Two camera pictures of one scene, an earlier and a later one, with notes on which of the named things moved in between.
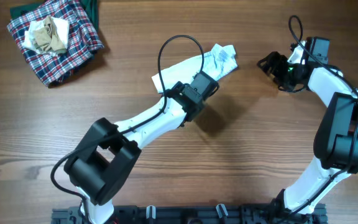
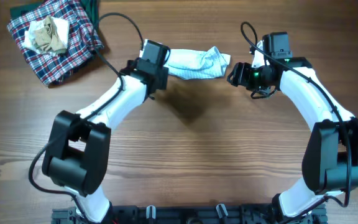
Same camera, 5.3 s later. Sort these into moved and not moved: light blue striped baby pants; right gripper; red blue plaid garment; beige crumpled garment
Moved: light blue striped baby pants; right gripper
Not moved: beige crumpled garment; red blue plaid garment
